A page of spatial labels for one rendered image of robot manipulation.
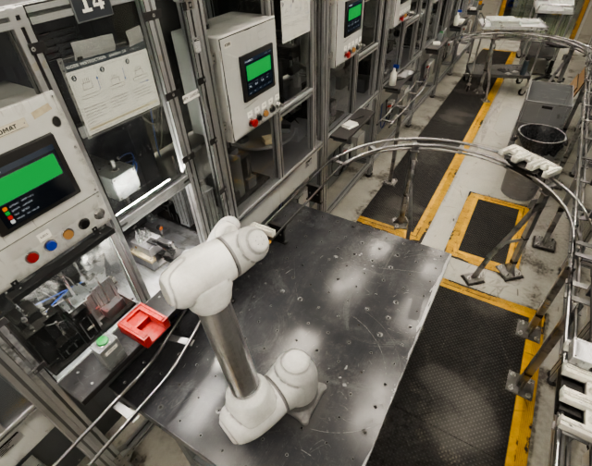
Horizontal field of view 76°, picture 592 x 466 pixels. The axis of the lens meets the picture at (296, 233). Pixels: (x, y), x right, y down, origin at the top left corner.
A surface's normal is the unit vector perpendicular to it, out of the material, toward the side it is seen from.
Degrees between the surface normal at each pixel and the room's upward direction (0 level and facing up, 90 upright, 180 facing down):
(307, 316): 0
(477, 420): 0
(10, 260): 90
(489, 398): 0
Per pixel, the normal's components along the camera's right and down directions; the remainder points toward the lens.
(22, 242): 0.86, 0.31
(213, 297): 0.60, 0.39
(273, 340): -0.04, -0.76
